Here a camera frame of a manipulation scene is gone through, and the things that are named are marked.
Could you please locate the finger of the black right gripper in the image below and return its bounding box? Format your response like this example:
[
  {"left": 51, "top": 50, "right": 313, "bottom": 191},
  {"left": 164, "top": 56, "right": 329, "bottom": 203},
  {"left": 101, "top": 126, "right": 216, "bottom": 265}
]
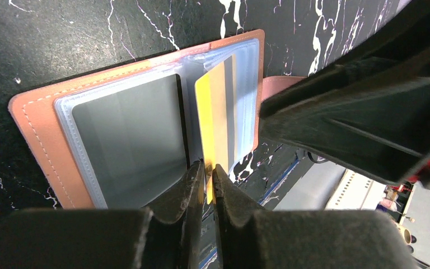
[
  {"left": 261, "top": 1, "right": 430, "bottom": 112},
  {"left": 259, "top": 51, "right": 430, "bottom": 185}
]

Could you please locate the pink leather card holder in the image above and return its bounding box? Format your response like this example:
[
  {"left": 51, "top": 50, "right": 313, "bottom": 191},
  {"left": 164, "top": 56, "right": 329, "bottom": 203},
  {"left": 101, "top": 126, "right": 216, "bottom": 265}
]
[{"left": 8, "top": 29, "right": 307, "bottom": 211}]

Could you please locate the yellow credit card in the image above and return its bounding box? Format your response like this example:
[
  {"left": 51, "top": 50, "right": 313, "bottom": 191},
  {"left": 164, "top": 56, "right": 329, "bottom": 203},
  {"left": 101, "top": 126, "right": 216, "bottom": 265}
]
[{"left": 195, "top": 56, "right": 234, "bottom": 205}]

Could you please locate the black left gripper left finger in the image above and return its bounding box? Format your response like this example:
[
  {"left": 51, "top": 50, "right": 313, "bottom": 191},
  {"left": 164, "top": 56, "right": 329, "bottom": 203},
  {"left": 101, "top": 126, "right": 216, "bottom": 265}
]
[{"left": 0, "top": 161, "right": 205, "bottom": 268}]

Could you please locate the grey card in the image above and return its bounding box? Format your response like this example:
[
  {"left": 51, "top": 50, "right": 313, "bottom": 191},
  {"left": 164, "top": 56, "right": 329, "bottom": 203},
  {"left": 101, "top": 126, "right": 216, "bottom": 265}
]
[{"left": 72, "top": 74, "right": 188, "bottom": 208}]

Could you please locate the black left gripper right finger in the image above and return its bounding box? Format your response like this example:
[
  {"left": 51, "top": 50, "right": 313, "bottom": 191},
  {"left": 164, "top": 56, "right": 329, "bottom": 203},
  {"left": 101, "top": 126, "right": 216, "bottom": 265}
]
[{"left": 212, "top": 165, "right": 416, "bottom": 268}]

